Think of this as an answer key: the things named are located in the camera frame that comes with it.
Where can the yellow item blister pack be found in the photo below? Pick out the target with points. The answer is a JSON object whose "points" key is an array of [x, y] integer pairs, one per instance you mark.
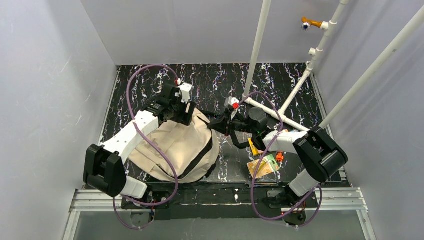
{"points": [[267, 166]]}

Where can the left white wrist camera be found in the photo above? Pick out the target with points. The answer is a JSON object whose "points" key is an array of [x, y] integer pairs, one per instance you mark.
{"points": [[185, 91]]}

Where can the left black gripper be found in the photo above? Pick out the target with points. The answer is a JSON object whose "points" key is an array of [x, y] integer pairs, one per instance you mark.
{"points": [[185, 114]]}

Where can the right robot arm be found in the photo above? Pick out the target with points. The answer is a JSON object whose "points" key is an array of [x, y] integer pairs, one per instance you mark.
{"points": [[320, 155]]}

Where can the white pvc pipe frame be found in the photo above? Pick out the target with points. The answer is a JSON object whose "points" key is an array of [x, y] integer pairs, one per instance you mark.
{"points": [[328, 27]]}

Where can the orange small toy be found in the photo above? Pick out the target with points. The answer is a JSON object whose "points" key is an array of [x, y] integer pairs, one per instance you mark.
{"points": [[279, 157]]}

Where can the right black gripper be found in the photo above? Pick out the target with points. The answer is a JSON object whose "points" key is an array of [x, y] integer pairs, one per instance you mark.
{"points": [[227, 122]]}

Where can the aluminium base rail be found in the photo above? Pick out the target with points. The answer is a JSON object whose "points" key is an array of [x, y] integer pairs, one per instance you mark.
{"points": [[333, 199]]}

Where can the beige canvas student bag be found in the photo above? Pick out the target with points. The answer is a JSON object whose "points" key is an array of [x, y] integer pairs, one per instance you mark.
{"points": [[192, 150]]}

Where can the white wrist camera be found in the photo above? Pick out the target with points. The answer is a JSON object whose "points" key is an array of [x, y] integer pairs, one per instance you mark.
{"points": [[185, 91], [232, 104]]}

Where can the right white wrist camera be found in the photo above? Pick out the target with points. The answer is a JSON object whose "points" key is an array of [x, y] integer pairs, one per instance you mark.
{"points": [[232, 104]]}

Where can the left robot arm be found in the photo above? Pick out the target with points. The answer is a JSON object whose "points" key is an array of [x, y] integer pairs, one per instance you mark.
{"points": [[104, 164]]}

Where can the yellow crayon pack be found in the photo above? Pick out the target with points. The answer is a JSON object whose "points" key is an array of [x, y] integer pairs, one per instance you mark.
{"points": [[253, 147]]}

